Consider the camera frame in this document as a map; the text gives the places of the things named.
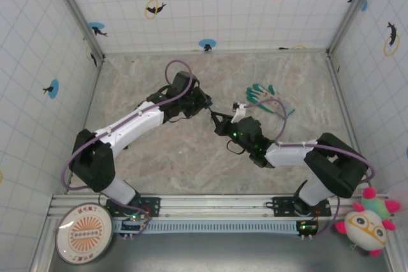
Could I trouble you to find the black fish blue disc sticker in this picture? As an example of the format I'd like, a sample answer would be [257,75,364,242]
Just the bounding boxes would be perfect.
[198,38,217,52]

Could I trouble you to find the white green work glove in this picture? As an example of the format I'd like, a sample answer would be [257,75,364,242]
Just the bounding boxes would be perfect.
[245,83,296,117]

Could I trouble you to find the black diver blue disc sticker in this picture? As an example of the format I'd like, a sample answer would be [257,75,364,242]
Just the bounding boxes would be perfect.
[43,79,60,99]

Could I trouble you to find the round orange patterned plate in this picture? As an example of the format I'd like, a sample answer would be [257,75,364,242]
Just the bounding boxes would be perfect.
[54,202,113,265]

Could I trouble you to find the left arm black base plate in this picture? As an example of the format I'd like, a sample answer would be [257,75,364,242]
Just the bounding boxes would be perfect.
[106,196,162,219]

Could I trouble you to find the black shark blue disc sticker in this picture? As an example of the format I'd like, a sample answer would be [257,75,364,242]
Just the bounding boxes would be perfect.
[88,22,108,38]

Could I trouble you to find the black figure yellow ring sticker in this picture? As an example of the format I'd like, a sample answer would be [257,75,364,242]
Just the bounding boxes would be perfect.
[85,45,98,68]

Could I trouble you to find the black seahorse yellow ring sticker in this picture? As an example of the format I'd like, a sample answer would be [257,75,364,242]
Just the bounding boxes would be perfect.
[383,22,401,57]

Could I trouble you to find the aluminium corner post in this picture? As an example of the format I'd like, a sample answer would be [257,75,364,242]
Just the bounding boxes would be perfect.
[47,0,106,62]
[326,0,383,58]

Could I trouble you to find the aluminium table side rail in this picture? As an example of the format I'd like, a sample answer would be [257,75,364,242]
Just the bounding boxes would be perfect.
[63,57,106,194]

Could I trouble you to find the black dolphin yellow ring sticker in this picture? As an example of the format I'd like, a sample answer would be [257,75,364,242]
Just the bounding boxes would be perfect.
[145,0,168,20]

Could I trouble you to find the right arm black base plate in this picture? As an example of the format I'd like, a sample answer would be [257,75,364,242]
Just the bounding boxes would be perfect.
[272,196,332,218]

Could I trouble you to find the slotted grey cable duct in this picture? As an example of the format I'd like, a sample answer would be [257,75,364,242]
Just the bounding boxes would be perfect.
[112,220,301,234]

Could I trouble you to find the white pink plush toy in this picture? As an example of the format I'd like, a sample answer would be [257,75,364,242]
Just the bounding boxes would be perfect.
[334,187,402,257]

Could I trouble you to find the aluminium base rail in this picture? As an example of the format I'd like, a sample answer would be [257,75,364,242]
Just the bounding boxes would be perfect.
[47,192,391,222]

